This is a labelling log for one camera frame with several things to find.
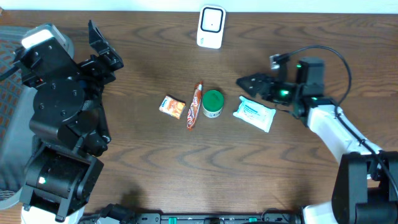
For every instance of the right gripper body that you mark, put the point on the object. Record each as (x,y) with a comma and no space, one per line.
(282,91)

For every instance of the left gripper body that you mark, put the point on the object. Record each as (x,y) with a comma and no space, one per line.
(74,86)

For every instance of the teal wet wipes pack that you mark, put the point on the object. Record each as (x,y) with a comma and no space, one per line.
(255,114)

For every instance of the green lid white jar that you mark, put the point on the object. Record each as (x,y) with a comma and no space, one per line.
(212,102)

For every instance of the red orange candy bar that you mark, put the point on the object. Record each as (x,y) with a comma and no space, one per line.
(195,106)

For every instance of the orange snack packet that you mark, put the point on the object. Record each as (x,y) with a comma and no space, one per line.
(172,107)

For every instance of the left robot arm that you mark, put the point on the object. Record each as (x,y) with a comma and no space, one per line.
(69,122)

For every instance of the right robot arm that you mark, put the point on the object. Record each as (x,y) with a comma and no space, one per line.
(365,188)

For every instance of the white barcode scanner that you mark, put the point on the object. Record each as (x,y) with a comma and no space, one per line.
(211,27)

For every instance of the grey plastic basket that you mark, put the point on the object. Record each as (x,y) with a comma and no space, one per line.
(16,112)

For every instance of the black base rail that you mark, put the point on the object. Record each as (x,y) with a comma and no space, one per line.
(117,214)

